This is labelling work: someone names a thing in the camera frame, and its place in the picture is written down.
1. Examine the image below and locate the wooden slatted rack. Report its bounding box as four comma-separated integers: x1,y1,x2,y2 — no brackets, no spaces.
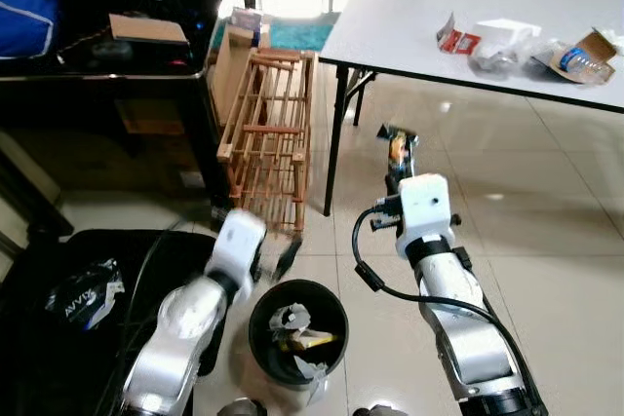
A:
215,46,317,235

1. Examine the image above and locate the clear plastic bag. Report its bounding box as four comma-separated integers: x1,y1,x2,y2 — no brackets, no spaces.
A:
467,45,532,78

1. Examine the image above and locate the upright brown cardboard box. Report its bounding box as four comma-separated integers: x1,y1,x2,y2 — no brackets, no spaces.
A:
209,22,271,127

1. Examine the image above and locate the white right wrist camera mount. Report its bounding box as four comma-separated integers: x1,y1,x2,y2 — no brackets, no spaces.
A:
394,173,455,247

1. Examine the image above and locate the black desk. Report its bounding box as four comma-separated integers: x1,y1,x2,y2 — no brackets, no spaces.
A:
0,0,245,214

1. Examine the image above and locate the open small cardboard box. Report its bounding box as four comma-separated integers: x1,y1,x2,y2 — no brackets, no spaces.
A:
549,28,621,85

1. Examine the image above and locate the black orange snack wrapper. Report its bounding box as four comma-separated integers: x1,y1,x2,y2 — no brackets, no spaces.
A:
377,124,421,170

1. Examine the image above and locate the small printed pack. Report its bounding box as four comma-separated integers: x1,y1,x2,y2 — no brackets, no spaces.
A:
228,7,265,48

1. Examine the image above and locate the flat brown cardboard box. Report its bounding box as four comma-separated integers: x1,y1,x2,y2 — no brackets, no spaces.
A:
108,13,189,46

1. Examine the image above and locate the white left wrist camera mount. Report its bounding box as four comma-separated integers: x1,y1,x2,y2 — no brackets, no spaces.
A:
209,208,268,286

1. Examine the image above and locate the yellow brown snack wrapper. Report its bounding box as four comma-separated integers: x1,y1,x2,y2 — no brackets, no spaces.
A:
277,329,338,352

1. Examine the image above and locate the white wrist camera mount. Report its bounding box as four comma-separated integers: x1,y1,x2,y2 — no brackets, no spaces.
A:
394,173,455,247
209,208,268,286

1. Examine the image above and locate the large black bag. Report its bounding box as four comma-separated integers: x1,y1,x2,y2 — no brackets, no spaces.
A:
0,228,227,416

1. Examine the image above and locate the white box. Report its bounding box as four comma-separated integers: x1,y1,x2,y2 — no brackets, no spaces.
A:
472,18,543,58

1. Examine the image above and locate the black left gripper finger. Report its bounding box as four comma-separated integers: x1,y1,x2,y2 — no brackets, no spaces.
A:
273,239,303,281

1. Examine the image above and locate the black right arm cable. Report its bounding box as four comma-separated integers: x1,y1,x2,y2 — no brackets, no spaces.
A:
351,206,532,359

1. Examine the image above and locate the plastic bottle blue label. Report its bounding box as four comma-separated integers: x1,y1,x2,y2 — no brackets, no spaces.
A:
559,46,613,83

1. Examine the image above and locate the white plastic wrapper trash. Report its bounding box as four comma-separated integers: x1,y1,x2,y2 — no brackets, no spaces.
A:
291,352,333,384

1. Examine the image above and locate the crumpled white paper trash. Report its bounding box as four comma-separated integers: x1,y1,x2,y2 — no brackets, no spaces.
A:
270,303,312,332

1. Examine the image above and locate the red white packet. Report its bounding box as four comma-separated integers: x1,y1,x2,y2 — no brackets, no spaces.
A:
436,14,482,56

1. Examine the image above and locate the blue bag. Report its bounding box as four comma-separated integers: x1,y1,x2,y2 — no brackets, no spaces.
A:
0,0,60,59

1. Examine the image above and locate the teal floor mat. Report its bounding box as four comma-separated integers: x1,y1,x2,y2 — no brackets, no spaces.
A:
267,14,339,53

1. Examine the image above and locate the black packet white print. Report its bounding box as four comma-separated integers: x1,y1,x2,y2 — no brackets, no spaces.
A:
43,257,127,330

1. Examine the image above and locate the robot right leg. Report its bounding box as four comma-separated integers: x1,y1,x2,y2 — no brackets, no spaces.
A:
352,403,410,416

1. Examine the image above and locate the black round rubbish bin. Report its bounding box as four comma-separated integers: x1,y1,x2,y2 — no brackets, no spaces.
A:
248,280,350,394

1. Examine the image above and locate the white table with black legs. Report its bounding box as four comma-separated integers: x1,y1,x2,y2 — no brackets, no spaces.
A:
319,0,624,218

